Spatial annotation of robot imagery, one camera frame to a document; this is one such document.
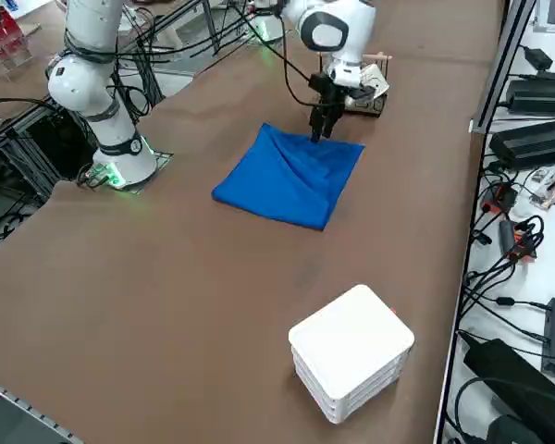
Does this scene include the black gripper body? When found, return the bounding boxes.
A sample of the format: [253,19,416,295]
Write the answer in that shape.
[307,71,358,111]

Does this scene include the blue towel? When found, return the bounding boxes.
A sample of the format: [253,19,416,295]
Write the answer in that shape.
[211,122,366,232]

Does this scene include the black power adapter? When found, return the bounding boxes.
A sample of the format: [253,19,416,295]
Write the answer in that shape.
[506,73,555,117]
[489,117,555,167]

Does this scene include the white stacked drawer box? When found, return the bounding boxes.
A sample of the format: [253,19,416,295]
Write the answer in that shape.
[288,283,416,426]

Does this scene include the clear acrylic shelf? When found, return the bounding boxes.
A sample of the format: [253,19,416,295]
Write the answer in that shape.
[0,8,33,82]

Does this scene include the black wire cup rack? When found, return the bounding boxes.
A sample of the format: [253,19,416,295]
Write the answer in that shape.
[318,53,393,119]

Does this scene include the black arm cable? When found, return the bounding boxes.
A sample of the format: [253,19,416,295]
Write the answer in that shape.
[277,8,315,107]

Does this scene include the aluminium base plate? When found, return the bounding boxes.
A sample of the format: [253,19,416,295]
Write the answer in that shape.
[76,147,175,193]

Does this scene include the aluminium camera post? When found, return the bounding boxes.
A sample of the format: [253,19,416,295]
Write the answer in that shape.
[470,0,537,135]

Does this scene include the aluminium frame profile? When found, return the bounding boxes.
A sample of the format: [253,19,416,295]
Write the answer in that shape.
[0,374,82,444]

